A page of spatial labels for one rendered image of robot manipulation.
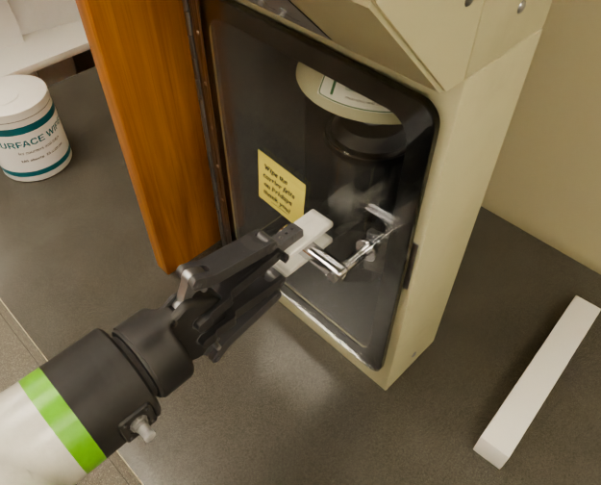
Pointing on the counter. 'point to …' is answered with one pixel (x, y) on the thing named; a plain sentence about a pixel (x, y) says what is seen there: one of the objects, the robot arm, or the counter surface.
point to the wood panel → (156, 119)
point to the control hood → (404, 35)
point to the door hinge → (203, 118)
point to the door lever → (337, 272)
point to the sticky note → (280, 189)
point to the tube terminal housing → (450, 167)
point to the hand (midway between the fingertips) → (299, 242)
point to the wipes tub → (22, 127)
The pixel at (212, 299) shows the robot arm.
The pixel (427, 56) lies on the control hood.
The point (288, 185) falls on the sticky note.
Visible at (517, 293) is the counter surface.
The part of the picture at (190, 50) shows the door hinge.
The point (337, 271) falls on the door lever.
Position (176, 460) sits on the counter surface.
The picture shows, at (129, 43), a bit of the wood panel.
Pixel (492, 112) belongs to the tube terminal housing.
